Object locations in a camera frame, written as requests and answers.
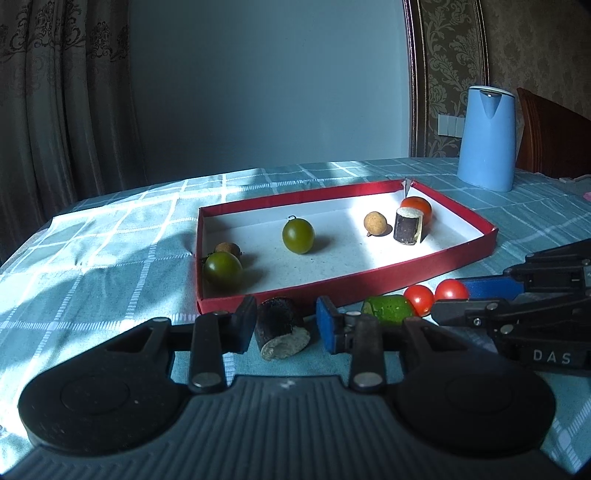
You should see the orange tomato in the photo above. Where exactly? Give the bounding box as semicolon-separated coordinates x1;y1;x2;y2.
400;196;433;227

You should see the round sugarcane piece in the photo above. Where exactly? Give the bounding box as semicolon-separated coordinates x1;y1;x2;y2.
255;296;311;361

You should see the brown wooden chair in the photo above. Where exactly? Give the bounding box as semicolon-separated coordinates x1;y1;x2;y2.
515;88;591;181

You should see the green cucumber piece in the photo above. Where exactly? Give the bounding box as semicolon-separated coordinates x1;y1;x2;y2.
361;294;415;328

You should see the green tomato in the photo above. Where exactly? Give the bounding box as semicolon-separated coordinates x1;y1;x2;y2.
203;251;243;291
282;216;315;254

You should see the blue electric kettle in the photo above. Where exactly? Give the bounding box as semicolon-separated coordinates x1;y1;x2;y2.
457;85;516;193

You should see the white wall switch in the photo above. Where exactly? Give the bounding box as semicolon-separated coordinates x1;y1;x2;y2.
438;114;465;137

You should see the brown kiwi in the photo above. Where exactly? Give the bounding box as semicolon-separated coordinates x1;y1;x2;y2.
363;211;387;236

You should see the grey patterned curtain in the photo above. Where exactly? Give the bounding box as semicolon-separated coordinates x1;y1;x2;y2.
0;0;147;259

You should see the red cherry tomato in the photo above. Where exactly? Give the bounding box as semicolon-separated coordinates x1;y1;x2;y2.
403;285;435;317
434;280;470;303

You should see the split sugarcane piece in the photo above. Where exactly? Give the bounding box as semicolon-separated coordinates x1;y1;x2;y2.
393;207;424;245

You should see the teal plaid tablecloth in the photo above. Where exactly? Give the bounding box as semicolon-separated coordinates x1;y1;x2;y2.
0;158;591;476

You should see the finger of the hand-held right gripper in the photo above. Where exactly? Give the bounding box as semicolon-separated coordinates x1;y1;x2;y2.
431;298;527;335
462;237;591;298

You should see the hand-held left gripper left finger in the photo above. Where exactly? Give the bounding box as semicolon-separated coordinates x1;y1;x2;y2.
104;295;258;394

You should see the brown framed damask wall panel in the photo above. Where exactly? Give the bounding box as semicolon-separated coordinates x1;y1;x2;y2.
403;0;491;158

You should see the red cardboard tray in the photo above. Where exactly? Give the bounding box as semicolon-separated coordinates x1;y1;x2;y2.
195;179;499;315

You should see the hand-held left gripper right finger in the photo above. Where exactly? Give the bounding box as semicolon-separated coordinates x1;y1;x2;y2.
315;295;502;394

